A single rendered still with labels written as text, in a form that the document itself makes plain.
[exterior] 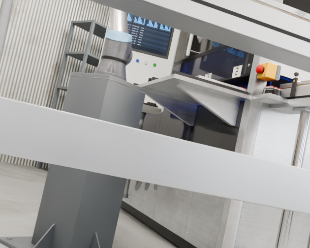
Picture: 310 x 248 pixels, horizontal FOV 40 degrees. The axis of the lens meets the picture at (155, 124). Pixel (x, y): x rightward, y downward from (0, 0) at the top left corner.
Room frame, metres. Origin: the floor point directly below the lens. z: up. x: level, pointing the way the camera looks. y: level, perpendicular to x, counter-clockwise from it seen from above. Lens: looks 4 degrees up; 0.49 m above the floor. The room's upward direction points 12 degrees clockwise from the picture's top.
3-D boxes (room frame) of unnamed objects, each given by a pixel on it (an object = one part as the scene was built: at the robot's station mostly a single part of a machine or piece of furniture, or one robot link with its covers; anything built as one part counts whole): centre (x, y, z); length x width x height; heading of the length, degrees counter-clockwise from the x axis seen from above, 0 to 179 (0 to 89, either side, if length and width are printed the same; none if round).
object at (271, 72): (1.97, -0.47, 1.00); 0.08 x 0.07 x 0.07; 109
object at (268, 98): (1.97, -0.51, 0.87); 0.14 x 0.13 x 0.02; 109
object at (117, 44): (1.94, 0.24, 0.96); 0.13 x 0.12 x 0.14; 178
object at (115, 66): (1.93, 0.24, 0.84); 0.15 x 0.15 x 0.10
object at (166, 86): (2.31, -0.15, 0.87); 0.70 x 0.48 x 0.02; 19
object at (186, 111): (2.54, -0.06, 0.80); 0.34 x 0.03 x 0.13; 109
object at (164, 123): (3.01, -0.08, 0.73); 1.98 x 0.01 x 0.25; 19
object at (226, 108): (2.07, -0.22, 0.80); 0.34 x 0.03 x 0.13; 109
